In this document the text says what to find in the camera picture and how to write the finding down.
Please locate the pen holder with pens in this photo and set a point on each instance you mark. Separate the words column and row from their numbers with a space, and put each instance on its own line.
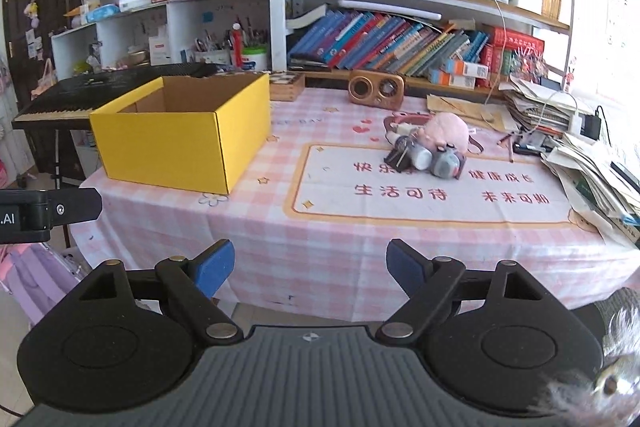
column 212, row 54

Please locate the white box red label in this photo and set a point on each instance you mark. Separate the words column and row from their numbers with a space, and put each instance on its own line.
column 159, row 46

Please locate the thick red books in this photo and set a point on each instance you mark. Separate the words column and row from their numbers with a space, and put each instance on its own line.
column 515, row 52

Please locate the black electronic keyboard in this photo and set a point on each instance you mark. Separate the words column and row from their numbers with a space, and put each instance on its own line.
column 105, row 86

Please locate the yellow cardboard box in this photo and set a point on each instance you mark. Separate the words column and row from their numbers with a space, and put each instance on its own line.
column 165, row 147

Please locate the white jar green label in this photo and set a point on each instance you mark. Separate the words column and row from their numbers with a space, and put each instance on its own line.
column 255, row 58

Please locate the row of blue books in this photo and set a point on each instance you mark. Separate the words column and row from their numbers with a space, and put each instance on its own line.
column 380, row 42

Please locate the black power adapter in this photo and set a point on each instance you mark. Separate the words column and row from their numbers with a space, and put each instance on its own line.
column 592, row 124

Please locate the wooden block box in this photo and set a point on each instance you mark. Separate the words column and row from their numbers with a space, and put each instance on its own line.
column 286, row 87

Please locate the red tube bottle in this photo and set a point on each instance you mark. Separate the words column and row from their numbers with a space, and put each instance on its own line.
column 237, row 44

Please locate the stack of loose papers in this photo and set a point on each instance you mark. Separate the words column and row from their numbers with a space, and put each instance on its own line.
column 595, row 182

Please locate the white charger plug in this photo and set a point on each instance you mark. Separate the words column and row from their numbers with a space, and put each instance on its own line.
column 576, row 125

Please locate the orange and white medicine boxes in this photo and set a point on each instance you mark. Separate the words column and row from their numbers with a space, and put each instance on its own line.
column 460, row 73

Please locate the purple bag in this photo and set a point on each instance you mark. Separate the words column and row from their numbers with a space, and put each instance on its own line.
column 35, row 279

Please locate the white shelf unit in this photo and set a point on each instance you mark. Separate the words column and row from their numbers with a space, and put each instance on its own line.
column 185, row 12

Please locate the grey small bottle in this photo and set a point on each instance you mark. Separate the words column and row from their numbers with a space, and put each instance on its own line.
column 421, row 157
column 448, row 164

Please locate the black keyboard stand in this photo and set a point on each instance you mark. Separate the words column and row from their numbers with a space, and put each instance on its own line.
column 58, row 157

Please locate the pink hanging bag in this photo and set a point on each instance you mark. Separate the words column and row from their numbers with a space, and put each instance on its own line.
column 45, row 79

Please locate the black flat device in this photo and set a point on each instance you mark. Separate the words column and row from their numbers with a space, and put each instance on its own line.
column 532, row 146

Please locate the blue tissue pack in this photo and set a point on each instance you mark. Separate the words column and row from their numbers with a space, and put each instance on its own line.
column 102, row 13

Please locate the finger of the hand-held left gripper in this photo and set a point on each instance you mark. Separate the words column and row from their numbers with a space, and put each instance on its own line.
column 77, row 205

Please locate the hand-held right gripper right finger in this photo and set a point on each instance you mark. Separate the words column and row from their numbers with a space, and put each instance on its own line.
column 404, row 267

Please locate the pink plush toy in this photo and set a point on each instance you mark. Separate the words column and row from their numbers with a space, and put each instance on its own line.
column 446, row 132

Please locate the pink checked tablecloth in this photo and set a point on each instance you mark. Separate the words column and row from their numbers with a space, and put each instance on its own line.
column 300, row 232

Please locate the wall chart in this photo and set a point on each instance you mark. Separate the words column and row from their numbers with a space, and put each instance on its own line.
column 622, row 37

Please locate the brown envelope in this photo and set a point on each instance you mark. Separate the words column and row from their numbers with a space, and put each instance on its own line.
column 460, row 109

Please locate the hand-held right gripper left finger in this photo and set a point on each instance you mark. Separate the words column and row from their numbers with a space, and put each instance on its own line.
column 220, row 267

